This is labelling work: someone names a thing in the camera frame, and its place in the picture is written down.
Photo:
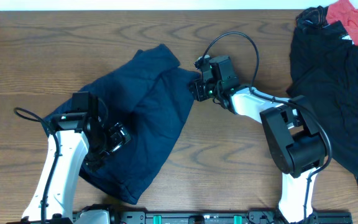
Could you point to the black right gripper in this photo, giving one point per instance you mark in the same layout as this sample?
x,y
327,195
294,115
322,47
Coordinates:
x,y
198,90

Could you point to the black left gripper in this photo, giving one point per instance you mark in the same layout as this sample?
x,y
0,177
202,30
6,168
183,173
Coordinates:
x,y
117,137

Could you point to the navy blue shorts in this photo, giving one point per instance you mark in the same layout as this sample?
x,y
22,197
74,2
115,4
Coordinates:
x,y
149,95

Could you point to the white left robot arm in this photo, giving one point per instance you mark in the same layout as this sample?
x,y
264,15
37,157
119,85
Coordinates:
x,y
75,140

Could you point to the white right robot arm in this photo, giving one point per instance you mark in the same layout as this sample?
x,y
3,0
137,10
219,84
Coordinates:
x,y
298,144

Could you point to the black garment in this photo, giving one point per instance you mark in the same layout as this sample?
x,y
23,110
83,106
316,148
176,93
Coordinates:
x,y
324,68

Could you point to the red garment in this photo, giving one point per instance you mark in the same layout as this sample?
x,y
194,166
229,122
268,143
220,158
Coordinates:
x,y
343,11

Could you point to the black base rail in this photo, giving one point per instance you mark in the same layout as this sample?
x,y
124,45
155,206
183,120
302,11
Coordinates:
x,y
197,217

